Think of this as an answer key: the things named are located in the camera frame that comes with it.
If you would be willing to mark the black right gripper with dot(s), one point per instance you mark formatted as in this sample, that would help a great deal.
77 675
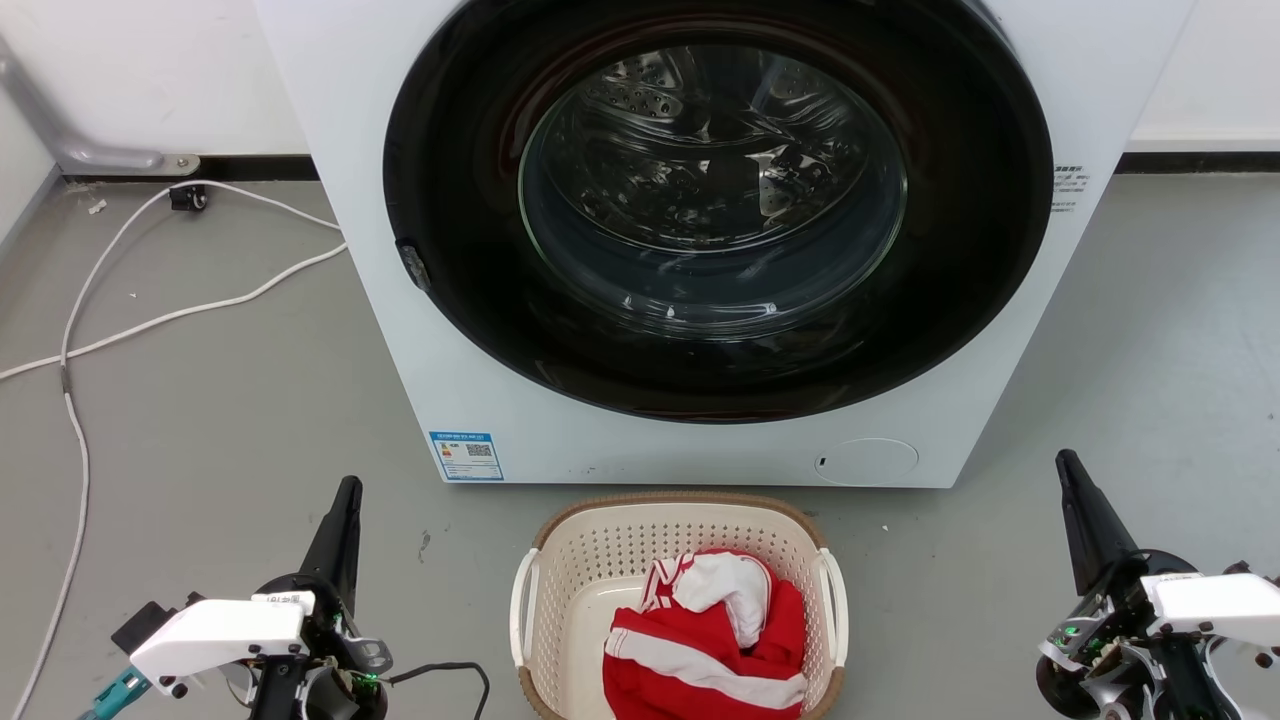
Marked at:
1110 620

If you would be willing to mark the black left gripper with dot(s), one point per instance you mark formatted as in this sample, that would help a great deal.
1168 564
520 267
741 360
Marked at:
340 650

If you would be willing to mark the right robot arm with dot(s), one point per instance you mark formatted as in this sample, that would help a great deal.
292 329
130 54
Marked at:
1190 685

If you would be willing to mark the cream plastic laundry basket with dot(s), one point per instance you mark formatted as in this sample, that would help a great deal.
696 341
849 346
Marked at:
600 560

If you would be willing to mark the blue energy label sticker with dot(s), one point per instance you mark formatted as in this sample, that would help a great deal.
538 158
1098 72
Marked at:
466 455

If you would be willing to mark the white front-load washing machine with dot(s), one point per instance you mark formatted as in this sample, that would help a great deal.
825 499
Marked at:
1000 380

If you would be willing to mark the round white filter cover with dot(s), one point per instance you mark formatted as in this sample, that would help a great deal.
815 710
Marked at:
866 461

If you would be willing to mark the small text label sticker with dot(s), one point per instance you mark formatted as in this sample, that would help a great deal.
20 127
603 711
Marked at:
1067 188

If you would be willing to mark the red and white garment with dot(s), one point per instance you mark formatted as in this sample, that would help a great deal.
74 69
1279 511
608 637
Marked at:
690 660

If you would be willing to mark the black round washer door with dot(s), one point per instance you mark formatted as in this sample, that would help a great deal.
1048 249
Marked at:
460 200

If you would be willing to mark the small black floor plug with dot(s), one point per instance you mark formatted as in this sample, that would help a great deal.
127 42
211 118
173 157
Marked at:
188 197

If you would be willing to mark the black baseboard strip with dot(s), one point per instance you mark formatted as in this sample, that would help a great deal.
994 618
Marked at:
250 167
1200 162

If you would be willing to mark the steel washer drum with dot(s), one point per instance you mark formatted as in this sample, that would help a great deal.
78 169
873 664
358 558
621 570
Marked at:
700 140

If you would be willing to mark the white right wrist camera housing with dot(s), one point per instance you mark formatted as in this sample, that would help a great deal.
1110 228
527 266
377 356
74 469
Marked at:
1220 600

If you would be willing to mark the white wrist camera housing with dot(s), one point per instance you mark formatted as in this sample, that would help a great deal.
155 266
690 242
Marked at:
1220 600
215 632

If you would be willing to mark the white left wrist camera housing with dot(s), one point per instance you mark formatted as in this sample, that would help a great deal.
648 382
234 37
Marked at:
215 632

